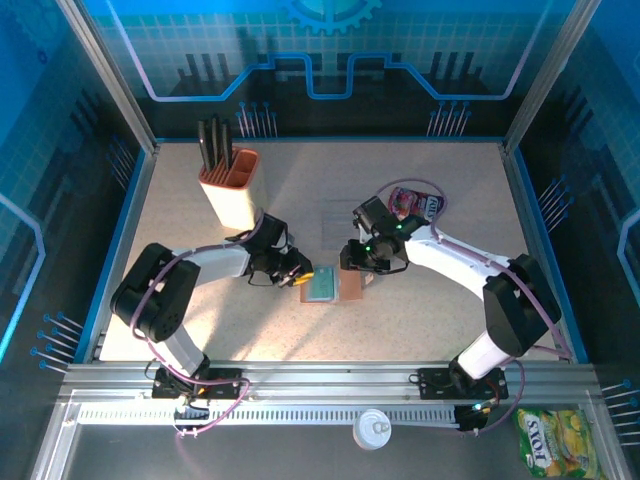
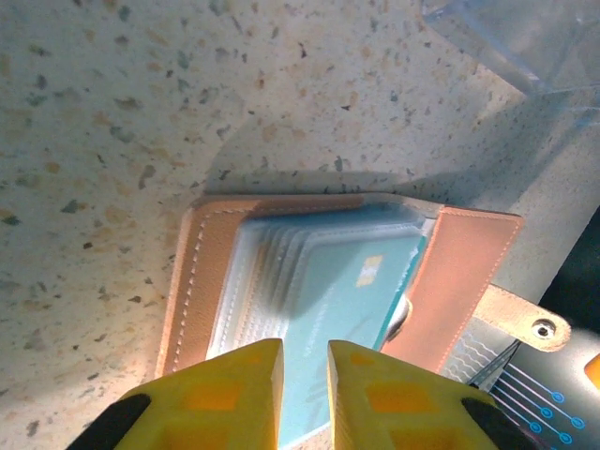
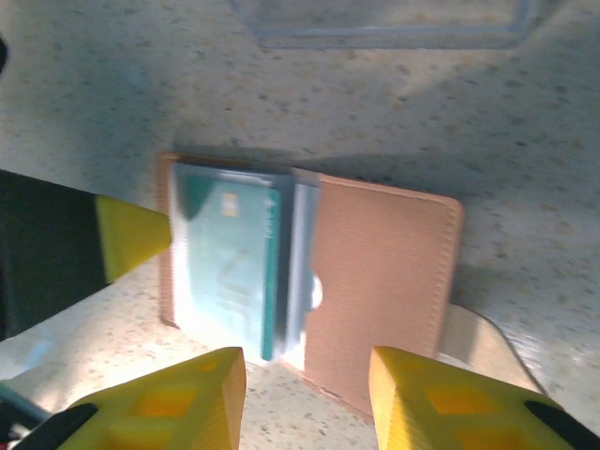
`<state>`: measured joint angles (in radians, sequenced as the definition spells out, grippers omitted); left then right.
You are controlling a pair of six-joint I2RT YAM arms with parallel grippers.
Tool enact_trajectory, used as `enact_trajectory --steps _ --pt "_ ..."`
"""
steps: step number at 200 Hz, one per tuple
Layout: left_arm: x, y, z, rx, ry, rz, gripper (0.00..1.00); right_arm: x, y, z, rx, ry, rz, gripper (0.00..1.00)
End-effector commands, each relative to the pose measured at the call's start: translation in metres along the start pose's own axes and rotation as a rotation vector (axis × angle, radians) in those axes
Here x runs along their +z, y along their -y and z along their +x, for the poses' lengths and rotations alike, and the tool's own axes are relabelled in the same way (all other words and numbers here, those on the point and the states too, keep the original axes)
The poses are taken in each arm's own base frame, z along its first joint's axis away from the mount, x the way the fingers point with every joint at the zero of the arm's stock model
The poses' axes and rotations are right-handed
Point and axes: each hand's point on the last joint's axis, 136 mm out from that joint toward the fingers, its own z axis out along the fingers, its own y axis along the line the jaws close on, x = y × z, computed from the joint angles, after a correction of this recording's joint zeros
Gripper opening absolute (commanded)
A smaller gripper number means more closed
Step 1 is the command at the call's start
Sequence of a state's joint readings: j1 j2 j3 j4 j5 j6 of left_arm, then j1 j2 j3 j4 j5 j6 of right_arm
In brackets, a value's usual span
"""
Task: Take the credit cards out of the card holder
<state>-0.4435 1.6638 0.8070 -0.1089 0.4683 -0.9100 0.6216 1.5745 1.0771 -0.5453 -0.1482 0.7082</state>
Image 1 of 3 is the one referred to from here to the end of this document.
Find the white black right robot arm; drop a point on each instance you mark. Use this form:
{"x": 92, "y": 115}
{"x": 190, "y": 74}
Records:
{"x": 450, "y": 260}

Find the purple candy bag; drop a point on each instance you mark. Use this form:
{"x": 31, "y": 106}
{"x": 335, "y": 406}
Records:
{"x": 425, "y": 205}

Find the green yellow candy bag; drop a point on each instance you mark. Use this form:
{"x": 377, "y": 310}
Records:
{"x": 555, "y": 440}

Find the aluminium frame post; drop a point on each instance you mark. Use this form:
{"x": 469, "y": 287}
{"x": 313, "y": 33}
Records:
{"x": 105, "y": 75}
{"x": 550, "y": 75}

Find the white round lid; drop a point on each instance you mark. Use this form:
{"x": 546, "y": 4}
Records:
{"x": 372, "y": 429}

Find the black connector box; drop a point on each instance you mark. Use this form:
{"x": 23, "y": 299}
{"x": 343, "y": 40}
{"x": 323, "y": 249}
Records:
{"x": 472, "y": 417}

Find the aluminium side rail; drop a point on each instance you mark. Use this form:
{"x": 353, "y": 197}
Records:
{"x": 542, "y": 250}
{"x": 117, "y": 250}

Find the aluminium mounting rail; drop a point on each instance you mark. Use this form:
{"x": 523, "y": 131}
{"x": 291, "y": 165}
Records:
{"x": 325, "y": 377}

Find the beige orange knife block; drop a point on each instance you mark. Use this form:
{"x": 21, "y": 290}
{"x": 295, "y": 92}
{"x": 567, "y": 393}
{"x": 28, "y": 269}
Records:
{"x": 235, "y": 200}

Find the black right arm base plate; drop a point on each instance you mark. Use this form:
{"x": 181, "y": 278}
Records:
{"x": 435, "y": 385}

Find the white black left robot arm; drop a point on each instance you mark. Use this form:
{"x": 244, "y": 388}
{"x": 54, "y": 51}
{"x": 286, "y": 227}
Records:
{"x": 220, "y": 262}

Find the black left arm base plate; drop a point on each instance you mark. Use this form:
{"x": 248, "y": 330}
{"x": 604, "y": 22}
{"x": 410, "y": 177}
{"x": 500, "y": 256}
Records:
{"x": 225, "y": 385}

